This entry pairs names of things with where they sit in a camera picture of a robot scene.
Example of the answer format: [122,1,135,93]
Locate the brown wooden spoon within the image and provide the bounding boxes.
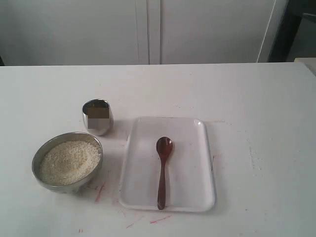
[156,137,173,210]

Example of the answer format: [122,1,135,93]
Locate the stainless steel cup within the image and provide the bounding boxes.
[82,99,114,136]

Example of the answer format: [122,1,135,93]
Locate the steel bowl of rice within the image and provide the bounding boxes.
[32,132,103,193]

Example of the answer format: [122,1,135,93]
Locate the white plastic tray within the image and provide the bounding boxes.
[118,117,215,212]

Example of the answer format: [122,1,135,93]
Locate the white cabinet doors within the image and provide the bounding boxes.
[0,0,275,66]

